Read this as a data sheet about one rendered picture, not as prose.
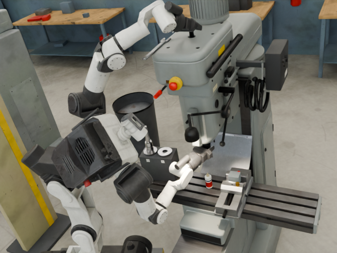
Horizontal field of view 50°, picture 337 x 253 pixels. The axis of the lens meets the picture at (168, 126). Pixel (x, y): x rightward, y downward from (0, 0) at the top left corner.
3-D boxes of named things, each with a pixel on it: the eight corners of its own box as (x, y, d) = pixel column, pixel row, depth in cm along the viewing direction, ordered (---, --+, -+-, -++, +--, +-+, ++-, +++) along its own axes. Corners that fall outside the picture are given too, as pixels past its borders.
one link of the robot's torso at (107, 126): (65, 212, 159) (121, 176, 143) (29, 145, 163) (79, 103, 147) (106, 191, 186) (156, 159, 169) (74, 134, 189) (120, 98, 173)
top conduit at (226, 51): (213, 79, 156) (213, 71, 154) (204, 78, 158) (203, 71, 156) (243, 39, 189) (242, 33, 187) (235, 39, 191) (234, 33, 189)
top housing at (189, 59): (204, 90, 158) (200, 55, 150) (152, 86, 170) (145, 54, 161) (236, 48, 192) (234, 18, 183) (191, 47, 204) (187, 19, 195)
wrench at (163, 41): (148, 60, 155) (147, 58, 155) (140, 59, 157) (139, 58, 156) (171, 39, 173) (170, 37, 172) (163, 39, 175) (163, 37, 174)
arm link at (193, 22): (171, 36, 168) (158, 31, 157) (173, 15, 167) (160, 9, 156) (196, 37, 162) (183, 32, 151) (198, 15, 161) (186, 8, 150)
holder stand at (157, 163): (175, 182, 232) (170, 157, 221) (144, 179, 240) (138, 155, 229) (181, 170, 241) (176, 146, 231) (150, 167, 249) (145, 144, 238)
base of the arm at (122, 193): (129, 209, 163) (130, 201, 154) (110, 190, 167) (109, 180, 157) (152, 186, 170) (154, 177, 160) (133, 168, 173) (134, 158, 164)
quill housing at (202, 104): (217, 148, 191) (211, 95, 174) (182, 143, 200) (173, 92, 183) (228, 129, 205) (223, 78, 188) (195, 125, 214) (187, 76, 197)
